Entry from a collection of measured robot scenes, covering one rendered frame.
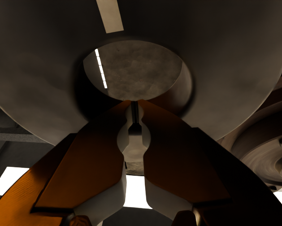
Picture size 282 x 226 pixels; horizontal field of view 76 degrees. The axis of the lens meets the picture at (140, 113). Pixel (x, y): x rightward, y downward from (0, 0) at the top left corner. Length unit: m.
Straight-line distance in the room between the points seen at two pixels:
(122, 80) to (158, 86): 0.11
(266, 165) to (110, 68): 0.45
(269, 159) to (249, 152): 0.07
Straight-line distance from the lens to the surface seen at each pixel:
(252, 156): 0.42
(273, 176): 0.54
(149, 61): 0.51
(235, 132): 0.43
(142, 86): 0.56
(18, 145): 10.28
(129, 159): 0.16
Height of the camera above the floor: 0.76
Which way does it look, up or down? 47 degrees up
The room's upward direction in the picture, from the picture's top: 175 degrees clockwise
